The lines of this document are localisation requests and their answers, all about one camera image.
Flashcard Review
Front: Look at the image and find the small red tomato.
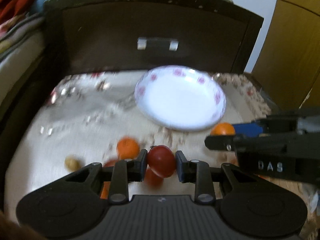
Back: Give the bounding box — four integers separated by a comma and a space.
144, 168, 164, 189
147, 145, 176, 178

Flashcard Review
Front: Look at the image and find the silver black drawer handle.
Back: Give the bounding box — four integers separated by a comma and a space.
137, 37, 179, 51

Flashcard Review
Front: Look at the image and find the large dark red tomato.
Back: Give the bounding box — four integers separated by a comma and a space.
103, 159, 119, 168

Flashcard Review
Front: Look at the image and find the tan round fruit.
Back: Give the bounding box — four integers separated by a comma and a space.
65, 155, 82, 172

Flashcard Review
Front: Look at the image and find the white floral plate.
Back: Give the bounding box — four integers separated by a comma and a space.
134, 65, 227, 132

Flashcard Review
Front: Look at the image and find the brown wooden cabinet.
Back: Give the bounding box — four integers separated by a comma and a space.
252, 0, 319, 111

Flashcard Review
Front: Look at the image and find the small orange mandarin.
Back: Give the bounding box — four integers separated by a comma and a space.
100, 181, 110, 199

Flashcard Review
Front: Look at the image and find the dark wooden drawer cabinet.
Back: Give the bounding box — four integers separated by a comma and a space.
44, 0, 263, 75

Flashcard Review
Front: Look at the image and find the orange mandarin back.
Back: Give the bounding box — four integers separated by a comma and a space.
117, 137, 140, 159

